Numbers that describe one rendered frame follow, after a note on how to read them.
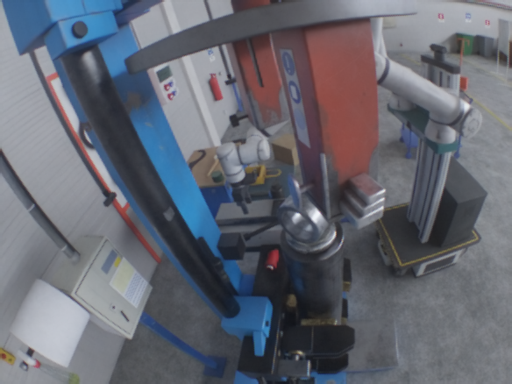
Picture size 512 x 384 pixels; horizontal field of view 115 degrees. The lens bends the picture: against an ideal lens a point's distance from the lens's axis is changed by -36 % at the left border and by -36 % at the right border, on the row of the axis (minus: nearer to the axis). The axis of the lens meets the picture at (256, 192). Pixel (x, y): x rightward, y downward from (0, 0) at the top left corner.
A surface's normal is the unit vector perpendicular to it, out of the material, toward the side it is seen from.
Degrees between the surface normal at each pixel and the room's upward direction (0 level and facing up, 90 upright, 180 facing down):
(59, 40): 90
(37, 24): 90
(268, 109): 90
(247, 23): 90
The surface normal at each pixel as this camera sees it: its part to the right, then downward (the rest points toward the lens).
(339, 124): 0.30, 0.53
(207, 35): -0.26, 0.65
